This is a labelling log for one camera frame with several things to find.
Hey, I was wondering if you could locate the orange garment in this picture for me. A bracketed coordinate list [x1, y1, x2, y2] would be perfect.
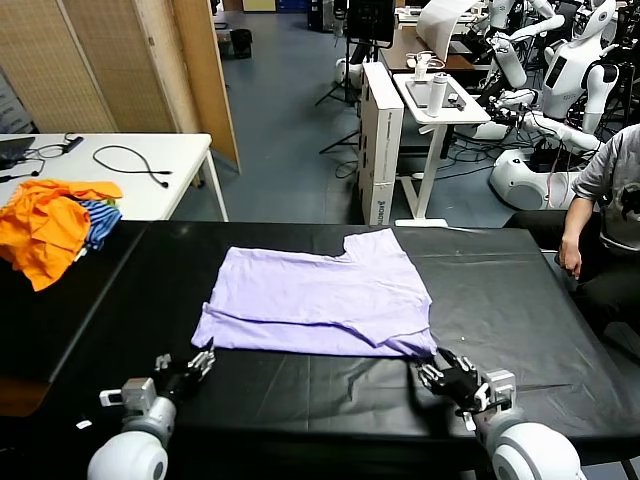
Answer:
[0, 178, 125, 293]

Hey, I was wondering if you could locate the wooden folding screen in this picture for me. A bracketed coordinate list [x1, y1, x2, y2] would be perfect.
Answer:
[0, 0, 242, 174]

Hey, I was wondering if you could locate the person's right forearm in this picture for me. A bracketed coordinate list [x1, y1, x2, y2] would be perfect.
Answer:
[559, 196, 596, 246]

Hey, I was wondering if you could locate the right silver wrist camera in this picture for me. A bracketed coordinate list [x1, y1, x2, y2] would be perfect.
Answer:
[474, 368, 517, 416]

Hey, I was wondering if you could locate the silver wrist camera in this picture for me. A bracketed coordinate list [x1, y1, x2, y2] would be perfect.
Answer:
[98, 377, 157, 409]
[474, 368, 517, 416]

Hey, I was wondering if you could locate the white humanoid robot black screen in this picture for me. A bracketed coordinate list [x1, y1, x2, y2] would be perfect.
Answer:
[469, 0, 621, 211]

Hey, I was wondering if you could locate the white table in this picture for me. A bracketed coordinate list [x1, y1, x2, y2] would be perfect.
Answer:
[0, 132, 230, 223]

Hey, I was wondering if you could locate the white standing desk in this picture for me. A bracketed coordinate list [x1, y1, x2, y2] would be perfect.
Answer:
[393, 72, 492, 229]

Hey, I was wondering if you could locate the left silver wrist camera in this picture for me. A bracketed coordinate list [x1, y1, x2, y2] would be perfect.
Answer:
[98, 377, 157, 409]

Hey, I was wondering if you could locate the grey tablet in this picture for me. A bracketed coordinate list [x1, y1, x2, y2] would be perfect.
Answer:
[404, 79, 466, 110]

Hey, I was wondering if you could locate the black laptop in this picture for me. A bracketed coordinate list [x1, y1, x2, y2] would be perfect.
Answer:
[0, 136, 37, 171]

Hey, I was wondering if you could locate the person's right hand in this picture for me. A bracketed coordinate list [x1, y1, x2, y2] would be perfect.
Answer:
[557, 237, 584, 281]

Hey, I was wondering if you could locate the black table cover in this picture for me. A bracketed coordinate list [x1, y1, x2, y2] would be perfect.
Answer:
[47, 221, 640, 454]

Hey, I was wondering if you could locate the black looped cable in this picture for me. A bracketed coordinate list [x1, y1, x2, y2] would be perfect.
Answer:
[93, 145, 174, 190]

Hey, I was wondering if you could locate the small white robot base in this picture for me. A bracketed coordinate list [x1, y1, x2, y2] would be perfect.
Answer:
[333, 58, 364, 85]

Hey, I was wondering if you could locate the black waste bin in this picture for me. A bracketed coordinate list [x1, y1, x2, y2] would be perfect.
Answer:
[229, 29, 254, 60]

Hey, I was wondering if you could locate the white headset on stand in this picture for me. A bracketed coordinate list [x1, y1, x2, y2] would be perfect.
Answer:
[405, 51, 446, 81]

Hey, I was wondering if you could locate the blue striped garment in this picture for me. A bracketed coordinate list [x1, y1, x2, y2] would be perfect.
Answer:
[74, 198, 124, 251]

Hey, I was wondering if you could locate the black cable with adapter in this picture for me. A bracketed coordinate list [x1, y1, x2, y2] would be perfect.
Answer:
[19, 132, 85, 161]

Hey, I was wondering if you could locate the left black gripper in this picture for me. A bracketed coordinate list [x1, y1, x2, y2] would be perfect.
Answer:
[152, 337, 217, 401]

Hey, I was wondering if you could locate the lavender t-shirt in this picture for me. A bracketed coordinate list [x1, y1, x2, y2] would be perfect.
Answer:
[191, 232, 438, 359]

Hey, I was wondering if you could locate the black tripod stand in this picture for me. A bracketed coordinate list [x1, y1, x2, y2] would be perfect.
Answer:
[314, 37, 364, 109]

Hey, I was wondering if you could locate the brown wooden desk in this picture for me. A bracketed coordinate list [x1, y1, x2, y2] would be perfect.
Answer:
[378, 27, 494, 74]

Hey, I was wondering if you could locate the white bottle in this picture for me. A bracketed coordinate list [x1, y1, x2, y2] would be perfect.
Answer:
[425, 72, 450, 118]

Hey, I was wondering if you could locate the thin black earphone cable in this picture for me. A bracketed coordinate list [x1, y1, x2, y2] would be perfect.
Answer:
[0, 158, 46, 184]

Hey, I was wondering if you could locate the black monitor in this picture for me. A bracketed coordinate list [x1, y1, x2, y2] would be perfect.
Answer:
[345, 0, 396, 50]

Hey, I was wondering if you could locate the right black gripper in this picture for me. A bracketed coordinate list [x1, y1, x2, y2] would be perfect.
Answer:
[417, 347, 489, 414]

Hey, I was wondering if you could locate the seated person grey t-shirt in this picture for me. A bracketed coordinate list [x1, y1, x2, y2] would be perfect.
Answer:
[502, 123, 640, 351]

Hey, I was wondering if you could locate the tall white cardboard box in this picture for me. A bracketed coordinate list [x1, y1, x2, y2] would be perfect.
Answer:
[357, 62, 405, 226]

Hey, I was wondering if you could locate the white curved panel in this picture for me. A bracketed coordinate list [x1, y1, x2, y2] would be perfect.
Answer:
[417, 0, 481, 64]

